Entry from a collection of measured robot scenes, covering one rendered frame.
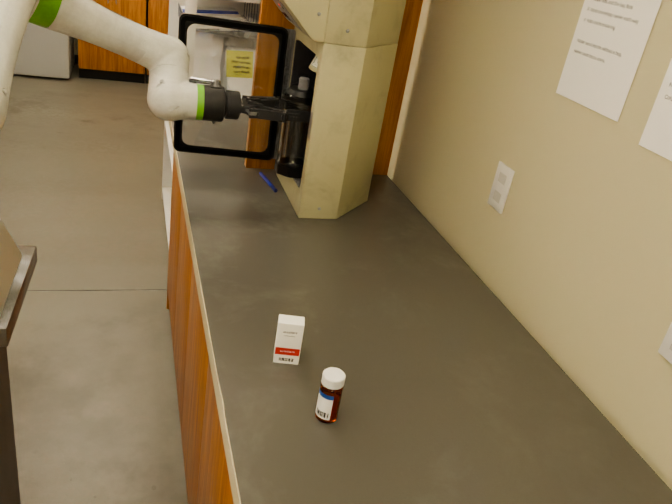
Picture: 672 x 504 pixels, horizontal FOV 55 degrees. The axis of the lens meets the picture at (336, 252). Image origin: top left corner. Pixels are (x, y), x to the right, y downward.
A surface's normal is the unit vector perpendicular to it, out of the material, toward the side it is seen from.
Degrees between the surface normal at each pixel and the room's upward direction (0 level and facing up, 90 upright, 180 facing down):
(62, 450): 0
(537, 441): 0
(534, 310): 90
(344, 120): 90
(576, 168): 90
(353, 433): 0
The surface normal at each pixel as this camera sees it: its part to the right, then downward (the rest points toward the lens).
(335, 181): 0.27, 0.48
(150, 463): 0.16, -0.88
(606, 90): -0.95, -0.01
